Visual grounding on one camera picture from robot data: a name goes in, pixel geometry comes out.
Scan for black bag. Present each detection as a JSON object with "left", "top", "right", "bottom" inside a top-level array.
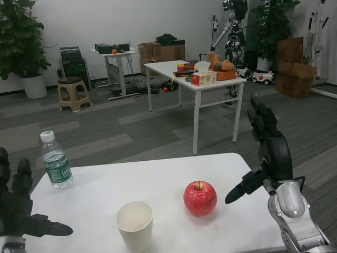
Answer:
[{"left": 155, "top": 33, "right": 178, "bottom": 43}]

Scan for white toy car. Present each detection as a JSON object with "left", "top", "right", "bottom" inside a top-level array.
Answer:
[
  {"left": 235, "top": 66, "right": 252, "bottom": 79},
  {"left": 252, "top": 69, "right": 276, "bottom": 86}
]

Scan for large leafy green plant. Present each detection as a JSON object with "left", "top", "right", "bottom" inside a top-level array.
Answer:
[{"left": 0, "top": 0, "right": 52, "bottom": 81}]

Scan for black equipment rack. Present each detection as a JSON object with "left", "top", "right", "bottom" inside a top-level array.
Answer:
[{"left": 58, "top": 46, "right": 92, "bottom": 91}]

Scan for white metal stand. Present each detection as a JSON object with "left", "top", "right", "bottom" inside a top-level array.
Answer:
[{"left": 302, "top": 0, "right": 337, "bottom": 99}]

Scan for red apple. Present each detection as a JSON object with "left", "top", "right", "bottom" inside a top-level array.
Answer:
[{"left": 183, "top": 180, "right": 218, "bottom": 218}]

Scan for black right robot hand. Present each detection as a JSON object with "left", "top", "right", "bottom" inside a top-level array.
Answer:
[{"left": 224, "top": 93, "right": 294, "bottom": 205}]

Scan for brown teddy bear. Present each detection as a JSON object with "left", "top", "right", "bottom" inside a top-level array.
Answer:
[{"left": 206, "top": 51, "right": 235, "bottom": 72}]

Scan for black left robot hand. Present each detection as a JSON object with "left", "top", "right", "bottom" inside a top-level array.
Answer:
[{"left": 0, "top": 147, "right": 74, "bottom": 237}]

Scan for tall green plant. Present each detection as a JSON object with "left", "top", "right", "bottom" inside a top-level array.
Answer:
[{"left": 246, "top": 0, "right": 301, "bottom": 59}]

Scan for white standing desk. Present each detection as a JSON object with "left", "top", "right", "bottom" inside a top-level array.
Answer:
[{"left": 88, "top": 47, "right": 138, "bottom": 101}]

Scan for silver black humanoid robot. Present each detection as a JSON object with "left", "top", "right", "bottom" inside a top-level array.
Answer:
[{"left": 210, "top": 0, "right": 250, "bottom": 101}]

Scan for beige plastic stool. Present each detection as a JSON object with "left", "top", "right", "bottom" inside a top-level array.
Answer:
[{"left": 57, "top": 76, "right": 94, "bottom": 114}]

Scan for brown cardboard boxes stack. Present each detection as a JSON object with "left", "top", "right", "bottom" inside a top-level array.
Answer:
[{"left": 137, "top": 39, "right": 186, "bottom": 77}]

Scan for orange woven basket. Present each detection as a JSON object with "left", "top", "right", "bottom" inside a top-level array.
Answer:
[{"left": 215, "top": 69, "right": 237, "bottom": 81}]

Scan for white paper cup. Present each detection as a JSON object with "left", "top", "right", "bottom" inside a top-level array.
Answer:
[{"left": 115, "top": 201, "right": 154, "bottom": 251}]

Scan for upright brown cardboard box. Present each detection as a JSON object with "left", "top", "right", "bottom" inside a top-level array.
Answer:
[{"left": 276, "top": 36, "right": 304, "bottom": 66}]

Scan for black electronic boxes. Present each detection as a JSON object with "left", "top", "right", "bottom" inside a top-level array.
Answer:
[{"left": 94, "top": 43, "right": 131, "bottom": 54}]

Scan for white rectangular table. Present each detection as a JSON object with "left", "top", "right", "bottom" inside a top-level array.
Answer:
[{"left": 143, "top": 60, "right": 248, "bottom": 156}]

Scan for orange tissue box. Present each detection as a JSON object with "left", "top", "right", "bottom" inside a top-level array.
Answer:
[{"left": 190, "top": 61, "right": 217, "bottom": 86}]

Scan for clear plastic water bottle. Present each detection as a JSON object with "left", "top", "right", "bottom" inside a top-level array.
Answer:
[{"left": 39, "top": 130, "right": 74, "bottom": 190}]

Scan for open brown cardboard box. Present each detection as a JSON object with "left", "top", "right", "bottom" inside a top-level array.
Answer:
[{"left": 275, "top": 62, "right": 318, "bottom": 99}]

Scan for white plant pot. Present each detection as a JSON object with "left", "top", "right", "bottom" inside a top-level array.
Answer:
[
  {"left": 20, "top": 74, "right": 48, "bottom": 99},
  {"left": 256, "top": 56, "right": 275, "bottom": 73}
]

